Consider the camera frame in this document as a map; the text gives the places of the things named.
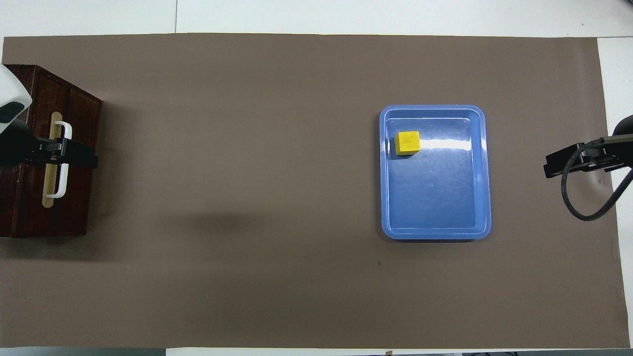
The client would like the white drawer handle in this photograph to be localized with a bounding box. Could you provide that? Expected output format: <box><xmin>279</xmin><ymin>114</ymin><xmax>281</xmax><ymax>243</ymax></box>
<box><xmin>47</xmin><ymin>121</ymin><xmax>73</xmax><ymax>199</ymax></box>

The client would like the blue plastic tray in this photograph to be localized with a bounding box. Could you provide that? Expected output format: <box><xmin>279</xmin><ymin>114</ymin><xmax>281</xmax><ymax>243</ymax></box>
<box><xmin>379</xmin><ymin>104</ymin><xmax>492</xmax><ymax>241</ymax></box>

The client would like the wooden drawer with dark front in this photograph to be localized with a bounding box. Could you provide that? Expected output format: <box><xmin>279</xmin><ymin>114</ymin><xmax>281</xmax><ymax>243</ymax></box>
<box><xmin>11</xmin><ymin>66</ymin><xmax>103</xmax><ymax>237</ymax></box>

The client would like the beige handle backing strip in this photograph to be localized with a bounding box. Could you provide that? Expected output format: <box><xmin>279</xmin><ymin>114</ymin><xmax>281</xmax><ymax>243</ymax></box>
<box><xmin>43</xmin><ymin>112</ymin><xmax>64</xmax><ymax>208</ymax></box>

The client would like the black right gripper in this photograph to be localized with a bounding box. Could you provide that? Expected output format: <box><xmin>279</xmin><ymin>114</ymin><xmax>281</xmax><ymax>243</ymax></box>
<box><xmin>544</xmin><ymin>141</ymin><xmax>633</xmax><ymax>178</ymax></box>

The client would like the brown table mat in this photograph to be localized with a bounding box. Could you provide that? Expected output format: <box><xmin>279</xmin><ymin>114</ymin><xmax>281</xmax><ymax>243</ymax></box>
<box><xmin>0</xmin><ymin>33</ymin><xmax>631</xmax><ymax>349</ymax></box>

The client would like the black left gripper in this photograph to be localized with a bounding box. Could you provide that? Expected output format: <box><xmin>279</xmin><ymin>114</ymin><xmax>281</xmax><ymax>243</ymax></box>
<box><xmin>0</xmin><ymin>119</ymin><xmax>98</xmax><ymax>170</ymax></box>

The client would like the yellow block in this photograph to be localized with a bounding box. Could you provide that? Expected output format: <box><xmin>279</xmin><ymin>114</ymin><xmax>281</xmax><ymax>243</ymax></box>
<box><xmin>394</xmin><ymin>130</ymin><xmax>421</xmax><ymax>156</ymax></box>

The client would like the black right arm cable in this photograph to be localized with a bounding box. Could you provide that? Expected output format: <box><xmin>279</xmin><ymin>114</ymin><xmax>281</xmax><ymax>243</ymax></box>
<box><xmin>561</xmin><ymin>137</ymin><xmax>633</xmax><ymax>222</ymax></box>

